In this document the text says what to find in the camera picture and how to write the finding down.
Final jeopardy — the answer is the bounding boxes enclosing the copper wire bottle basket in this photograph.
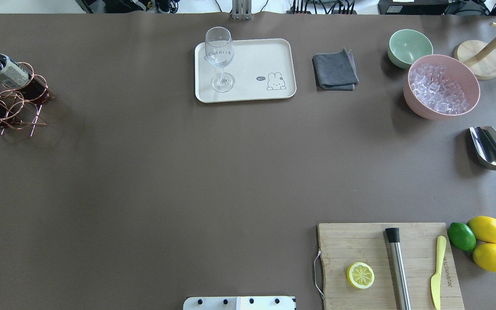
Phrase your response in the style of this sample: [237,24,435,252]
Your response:
[0,62,56,136]

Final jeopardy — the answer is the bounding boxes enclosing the tea bottle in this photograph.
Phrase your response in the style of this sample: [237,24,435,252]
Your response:
[0,54,49,105]

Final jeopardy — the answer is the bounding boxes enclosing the cream rabbit tray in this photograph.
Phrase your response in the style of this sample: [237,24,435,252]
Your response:
[194,38,297,103]

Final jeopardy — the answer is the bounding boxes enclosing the clear wine glass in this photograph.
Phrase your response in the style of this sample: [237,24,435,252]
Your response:
[205,26,236,93]

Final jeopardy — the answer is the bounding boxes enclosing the grey folded cloth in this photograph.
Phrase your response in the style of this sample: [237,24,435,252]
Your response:
[312,48,360,91]

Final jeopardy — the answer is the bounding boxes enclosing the bamboo cutting board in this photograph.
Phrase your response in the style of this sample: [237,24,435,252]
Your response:
[317,223,447,310]

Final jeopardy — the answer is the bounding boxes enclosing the half lemon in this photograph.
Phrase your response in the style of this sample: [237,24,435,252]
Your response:
[346,262,375,290]

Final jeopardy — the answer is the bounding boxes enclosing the green bowl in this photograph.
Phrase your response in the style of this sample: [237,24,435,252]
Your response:
[387,29,434,69]

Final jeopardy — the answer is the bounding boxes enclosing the pink bowl of ice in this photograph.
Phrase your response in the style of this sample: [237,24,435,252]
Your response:
[403,54,481,120]

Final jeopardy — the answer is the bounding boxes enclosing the steel muddler black tip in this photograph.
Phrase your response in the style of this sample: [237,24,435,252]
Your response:
[384,227,412,310]

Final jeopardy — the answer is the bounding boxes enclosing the yellow plastic knife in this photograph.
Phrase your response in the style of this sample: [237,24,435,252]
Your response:
[430,236,446,310]

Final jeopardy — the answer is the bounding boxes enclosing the green lime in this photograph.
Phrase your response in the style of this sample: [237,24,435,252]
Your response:
[447,222,477,252]

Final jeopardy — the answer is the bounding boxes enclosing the steel ice scoop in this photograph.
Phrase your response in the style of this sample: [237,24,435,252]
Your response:
[468,126,496,171]

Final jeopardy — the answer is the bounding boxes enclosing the wooden mug tree stand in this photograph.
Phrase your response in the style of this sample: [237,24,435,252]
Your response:
[453,22,496,80]

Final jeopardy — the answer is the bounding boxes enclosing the yellow lemon far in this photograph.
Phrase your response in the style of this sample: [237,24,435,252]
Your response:
[467,216,496,244]

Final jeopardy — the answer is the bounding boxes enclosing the yellow lemon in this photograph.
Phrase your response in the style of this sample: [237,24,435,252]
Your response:
[472,243,496,273]
[467,216,496,244]

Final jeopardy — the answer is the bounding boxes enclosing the yellow lemon near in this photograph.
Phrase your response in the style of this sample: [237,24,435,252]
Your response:
[472,243,496,273]

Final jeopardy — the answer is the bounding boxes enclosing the aluminium frame post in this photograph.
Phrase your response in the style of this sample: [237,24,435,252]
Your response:
[231,0,253,20]

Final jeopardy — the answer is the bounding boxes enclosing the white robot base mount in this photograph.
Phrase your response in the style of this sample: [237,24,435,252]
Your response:
[183,295,297,310]

